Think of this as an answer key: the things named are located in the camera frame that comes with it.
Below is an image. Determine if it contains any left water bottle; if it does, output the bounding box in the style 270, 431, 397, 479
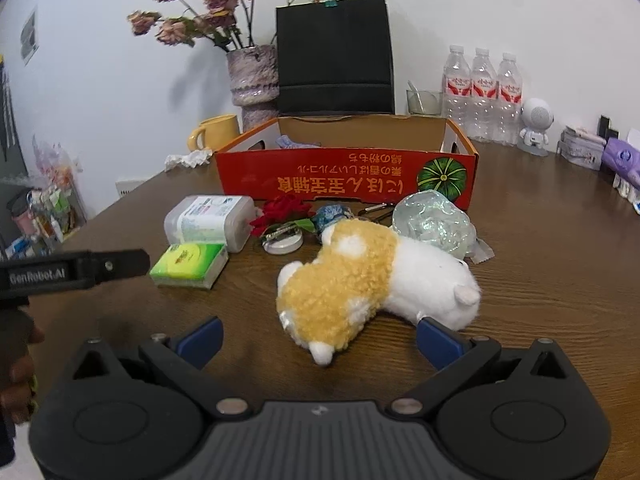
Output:
442, 46, 472, 128

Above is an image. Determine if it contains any right water bottle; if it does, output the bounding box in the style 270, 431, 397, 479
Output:
496, 52, 523, 145

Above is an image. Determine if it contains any dried pink flower bouquet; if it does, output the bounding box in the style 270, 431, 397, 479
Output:
127, 0, 257, 53

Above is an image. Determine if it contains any white robot figurine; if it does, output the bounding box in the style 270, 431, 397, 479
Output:
516, 98, 554, 157

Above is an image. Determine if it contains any clear glass cup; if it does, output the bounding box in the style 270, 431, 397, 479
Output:
406, 80, 442, 117

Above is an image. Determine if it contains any red cardboard box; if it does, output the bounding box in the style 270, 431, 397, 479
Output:
215, 115, 480, 209

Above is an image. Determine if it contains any crumpled white tissue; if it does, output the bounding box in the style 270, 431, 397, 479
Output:
165, 148, 214, 172

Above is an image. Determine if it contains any black paper bag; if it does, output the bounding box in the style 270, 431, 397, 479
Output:
274, 0, 395, 116

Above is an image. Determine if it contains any clear cotton bud box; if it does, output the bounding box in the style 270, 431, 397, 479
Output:
164, 195, 256, 254

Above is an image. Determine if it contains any middle water bottle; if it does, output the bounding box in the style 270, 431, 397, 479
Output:
468, 48, 498, 141

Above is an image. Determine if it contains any cluttered side shelf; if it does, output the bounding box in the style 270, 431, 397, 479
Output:
1, 136, 88, 258

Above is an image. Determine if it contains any purple wipes pack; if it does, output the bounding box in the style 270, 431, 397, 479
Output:
601, 138, 640, 190

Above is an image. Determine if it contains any red fabric flower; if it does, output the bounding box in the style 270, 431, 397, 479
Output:
250, 194, 314, 237

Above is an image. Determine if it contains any green tissue pack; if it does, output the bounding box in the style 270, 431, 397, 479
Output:
149, 243, 229, 289

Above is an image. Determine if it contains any purple item inside box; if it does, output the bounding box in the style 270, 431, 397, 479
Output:
276, 134, 320, 150

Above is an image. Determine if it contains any yellow mug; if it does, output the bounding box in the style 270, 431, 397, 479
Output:
188, 114, 240, 152

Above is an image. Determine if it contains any yellow and white plush toy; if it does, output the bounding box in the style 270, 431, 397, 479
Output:
277, 219, 482, 366

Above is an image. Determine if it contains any person's left hand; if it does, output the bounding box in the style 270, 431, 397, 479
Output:
1, 309, 44, 425

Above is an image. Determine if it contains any pink textured vase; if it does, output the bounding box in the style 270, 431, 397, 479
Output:
227, 44, 280, 132

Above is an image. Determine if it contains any blue patterned item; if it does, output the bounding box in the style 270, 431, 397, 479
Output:
311, 204, 354, 236

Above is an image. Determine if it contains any iridescent clear plastic ball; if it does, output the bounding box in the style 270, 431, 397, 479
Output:
392, 190, 495, 264

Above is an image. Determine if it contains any grey patterned pouch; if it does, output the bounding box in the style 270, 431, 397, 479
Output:
556, 126, 606, 171

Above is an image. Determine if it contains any water bottle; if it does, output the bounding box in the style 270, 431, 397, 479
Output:
442, 46, 472, 128
496, 52, 523, 145
468, 48, 498, 141

